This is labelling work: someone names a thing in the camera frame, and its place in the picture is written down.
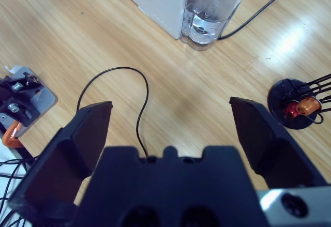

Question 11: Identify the clear water tank black lid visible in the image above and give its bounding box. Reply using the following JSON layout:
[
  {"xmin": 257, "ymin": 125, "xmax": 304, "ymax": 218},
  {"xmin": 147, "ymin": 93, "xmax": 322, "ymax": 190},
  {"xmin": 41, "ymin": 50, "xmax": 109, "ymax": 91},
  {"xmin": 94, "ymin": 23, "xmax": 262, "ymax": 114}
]
[{"xmin": 180, "ymin": 0, "xmax": 250, "ymax": 51}]

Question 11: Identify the thin black wire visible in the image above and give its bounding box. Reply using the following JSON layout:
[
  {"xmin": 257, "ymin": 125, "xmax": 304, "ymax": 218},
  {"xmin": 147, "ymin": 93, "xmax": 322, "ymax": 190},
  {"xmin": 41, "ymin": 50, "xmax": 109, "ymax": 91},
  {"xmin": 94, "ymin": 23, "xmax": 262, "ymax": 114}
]
[{"xmin": 0, "ymin": 158, "xmax": 36, "ymax": 180}]

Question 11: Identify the red coffee capsule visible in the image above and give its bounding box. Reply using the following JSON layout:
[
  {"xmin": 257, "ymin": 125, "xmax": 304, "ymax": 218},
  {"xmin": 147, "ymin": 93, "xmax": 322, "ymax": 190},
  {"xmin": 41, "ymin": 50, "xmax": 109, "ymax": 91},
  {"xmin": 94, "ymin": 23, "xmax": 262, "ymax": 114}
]
[{"xmin": 284, "ymin": 102, "xmax": 300, "ymax": 119}]

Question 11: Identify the orange coffee capsule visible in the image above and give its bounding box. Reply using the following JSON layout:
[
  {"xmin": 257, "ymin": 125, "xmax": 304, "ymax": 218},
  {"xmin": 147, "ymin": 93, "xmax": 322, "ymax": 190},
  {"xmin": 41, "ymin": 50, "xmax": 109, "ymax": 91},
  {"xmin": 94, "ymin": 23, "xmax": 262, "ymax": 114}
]
[{"xmin": 296, "ymin": 96, "xmax": 321, "ymax": 117}]

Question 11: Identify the black machine power cord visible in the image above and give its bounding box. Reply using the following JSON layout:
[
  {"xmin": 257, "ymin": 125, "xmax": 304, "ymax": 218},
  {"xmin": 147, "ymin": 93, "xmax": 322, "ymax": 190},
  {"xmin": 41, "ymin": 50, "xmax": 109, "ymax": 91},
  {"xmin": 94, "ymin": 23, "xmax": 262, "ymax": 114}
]
[{"xmin": 217, "ymin": 0, "xmax": 299, "ymax": 40}]

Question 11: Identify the orange clamp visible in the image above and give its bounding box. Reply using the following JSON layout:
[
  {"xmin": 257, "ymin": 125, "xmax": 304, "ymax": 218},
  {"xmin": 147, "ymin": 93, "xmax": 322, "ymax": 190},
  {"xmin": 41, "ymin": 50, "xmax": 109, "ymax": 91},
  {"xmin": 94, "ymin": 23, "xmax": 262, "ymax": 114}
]
[{"xmin": 2, "ymin": 122, "xmax": 24, "ymax": 149}]

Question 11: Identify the white capsule coffee machine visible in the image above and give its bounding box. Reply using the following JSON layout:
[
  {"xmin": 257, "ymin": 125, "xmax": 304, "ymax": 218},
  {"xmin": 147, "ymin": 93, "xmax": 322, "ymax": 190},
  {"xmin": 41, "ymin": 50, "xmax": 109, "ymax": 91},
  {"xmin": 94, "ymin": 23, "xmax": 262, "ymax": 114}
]
[{"xmin": 121, "ymin": 0, "xmax": 192, "ymax": 41}]

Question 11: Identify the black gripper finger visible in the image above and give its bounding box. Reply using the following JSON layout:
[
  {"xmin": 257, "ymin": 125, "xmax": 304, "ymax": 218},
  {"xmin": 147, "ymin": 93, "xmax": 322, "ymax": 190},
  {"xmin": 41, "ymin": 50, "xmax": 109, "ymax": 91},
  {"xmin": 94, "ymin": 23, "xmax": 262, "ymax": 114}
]
[
  {"xmin": 7, "ymin": 101, "xmax": 114, "ymax": 220},
  {"xmin": 229, "ymin": 97, "xmax": 330, "ymax": 191}
]

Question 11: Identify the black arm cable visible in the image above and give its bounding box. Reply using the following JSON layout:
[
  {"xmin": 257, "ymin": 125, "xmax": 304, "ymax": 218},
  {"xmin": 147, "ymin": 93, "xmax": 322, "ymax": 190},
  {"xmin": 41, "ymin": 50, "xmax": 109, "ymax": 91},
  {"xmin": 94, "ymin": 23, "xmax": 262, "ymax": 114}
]
[{"xmin": 77, "ymin": 66, "xmax": 150, "ymax": 159}]

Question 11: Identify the black capsule holder with rods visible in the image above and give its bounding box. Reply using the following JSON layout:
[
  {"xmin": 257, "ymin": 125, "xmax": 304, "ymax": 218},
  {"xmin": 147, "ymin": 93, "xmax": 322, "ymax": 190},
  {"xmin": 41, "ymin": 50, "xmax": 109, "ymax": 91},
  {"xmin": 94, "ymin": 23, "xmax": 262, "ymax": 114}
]
[{"xmin": 267, "ymin": 73, "xmax": 331, "ymax": 130}]

